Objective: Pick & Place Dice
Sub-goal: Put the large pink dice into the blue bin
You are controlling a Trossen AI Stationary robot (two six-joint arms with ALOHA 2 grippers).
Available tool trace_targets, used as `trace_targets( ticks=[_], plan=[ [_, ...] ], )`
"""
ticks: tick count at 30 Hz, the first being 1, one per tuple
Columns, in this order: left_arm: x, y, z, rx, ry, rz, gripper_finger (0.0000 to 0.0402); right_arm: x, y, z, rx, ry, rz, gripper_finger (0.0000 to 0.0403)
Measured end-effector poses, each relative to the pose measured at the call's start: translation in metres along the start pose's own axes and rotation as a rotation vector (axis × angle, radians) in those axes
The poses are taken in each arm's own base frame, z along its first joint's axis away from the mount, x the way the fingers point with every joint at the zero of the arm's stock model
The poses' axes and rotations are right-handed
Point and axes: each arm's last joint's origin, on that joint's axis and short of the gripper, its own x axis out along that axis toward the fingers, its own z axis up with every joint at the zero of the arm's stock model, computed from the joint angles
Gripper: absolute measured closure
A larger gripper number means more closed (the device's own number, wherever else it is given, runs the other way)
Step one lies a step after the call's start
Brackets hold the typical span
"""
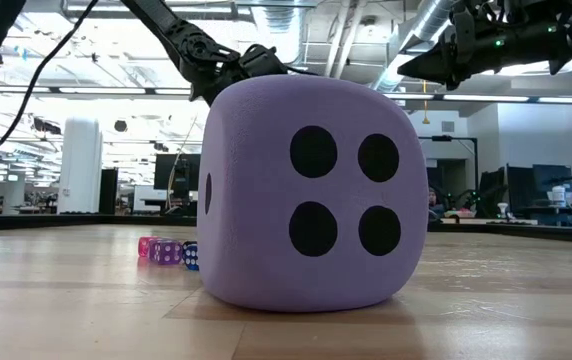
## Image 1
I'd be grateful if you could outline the person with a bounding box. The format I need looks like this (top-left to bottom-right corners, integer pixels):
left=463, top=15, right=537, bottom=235
left=428, top=187, right=447, bottom=217

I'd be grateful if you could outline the silver ceiling duct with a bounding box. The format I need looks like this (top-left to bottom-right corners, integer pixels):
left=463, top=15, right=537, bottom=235
left=250, top=0, right=308, bottom=65
left=371, top=0, right=462, bottom=94

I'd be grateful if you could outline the white cup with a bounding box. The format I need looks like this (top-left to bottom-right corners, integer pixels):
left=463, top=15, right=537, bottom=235
left=548, top=185, right=567, bottom=207

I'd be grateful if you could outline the white round pillar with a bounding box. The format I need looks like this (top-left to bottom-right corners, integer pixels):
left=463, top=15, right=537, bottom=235
left=57, top=115, right=105, bottom=215

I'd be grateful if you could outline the small purple translucent die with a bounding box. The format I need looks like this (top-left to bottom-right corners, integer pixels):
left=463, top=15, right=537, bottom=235
left=148, top=238, right=184, bottom=266

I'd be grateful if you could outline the black office desk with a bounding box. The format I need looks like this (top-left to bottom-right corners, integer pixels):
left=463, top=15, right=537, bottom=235
left=510, top=204, right=572, bottom=227

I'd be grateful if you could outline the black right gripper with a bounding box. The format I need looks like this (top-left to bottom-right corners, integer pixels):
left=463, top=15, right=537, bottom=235
left=398, top=9, right=572, bottom=91

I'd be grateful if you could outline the yellow hanging cord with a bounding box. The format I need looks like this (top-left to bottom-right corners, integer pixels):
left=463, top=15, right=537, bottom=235
left=420, top=79, right=431, bottom=125

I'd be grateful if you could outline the black desk monitor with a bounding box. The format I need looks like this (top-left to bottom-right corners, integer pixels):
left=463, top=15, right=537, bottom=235
left=533, top=163, right=572, bottom=194
left=505, top=164, right=535, bottom=214
left=479, top=168, right=507, bottom=217

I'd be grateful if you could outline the small blue translucent die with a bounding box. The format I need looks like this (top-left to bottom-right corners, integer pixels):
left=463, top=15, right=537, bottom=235
left=182, top=241, right=200, bottom=272

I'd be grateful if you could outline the black tall cabinet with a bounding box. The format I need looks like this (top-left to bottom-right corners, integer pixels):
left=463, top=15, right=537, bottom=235
left=98, top=168, right=119, bottom=215

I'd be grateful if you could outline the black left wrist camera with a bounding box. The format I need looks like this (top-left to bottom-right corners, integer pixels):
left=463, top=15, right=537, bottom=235
left=238, top=43, right=290, bottom=76

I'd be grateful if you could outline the black office monitor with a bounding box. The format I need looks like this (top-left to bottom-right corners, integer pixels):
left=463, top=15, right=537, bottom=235
left=153, top=153, right=201, bottom=192

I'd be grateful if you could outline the large purple foam die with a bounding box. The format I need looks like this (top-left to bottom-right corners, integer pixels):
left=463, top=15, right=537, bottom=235
left=196, top=74, right=430, bottom=314

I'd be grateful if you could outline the white low cabinet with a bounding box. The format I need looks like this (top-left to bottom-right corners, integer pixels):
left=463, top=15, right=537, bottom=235
left=133, top=184, right=170, bottom=214

